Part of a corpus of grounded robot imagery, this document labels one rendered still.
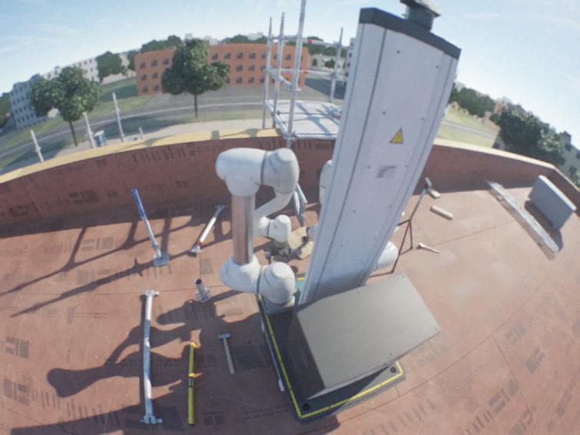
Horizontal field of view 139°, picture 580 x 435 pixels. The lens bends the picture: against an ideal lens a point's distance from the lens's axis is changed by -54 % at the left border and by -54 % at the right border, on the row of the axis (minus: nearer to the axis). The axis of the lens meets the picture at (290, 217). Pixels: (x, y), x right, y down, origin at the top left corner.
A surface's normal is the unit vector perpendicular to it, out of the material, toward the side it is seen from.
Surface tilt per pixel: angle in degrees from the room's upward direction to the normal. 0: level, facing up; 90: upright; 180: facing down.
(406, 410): 0
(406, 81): 90
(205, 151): 90
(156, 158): 90
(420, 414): 0
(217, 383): 0
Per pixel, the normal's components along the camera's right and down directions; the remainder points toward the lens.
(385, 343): 0.09, -0.75
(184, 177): 0.25, 0.66
